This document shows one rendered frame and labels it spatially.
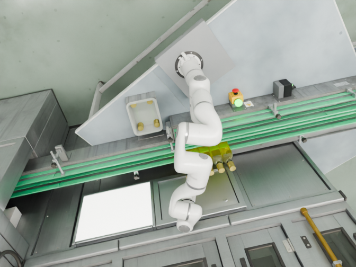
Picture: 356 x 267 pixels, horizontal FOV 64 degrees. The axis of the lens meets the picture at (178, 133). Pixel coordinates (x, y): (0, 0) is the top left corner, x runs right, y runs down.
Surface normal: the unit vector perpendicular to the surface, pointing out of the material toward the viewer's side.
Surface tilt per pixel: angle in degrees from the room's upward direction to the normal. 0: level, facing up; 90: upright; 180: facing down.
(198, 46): 3
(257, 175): 90
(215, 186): 90
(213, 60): 3
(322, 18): 0
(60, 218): 90
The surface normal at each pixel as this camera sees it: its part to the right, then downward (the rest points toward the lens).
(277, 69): 0.13, 0.55
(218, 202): -0.17, -0.80
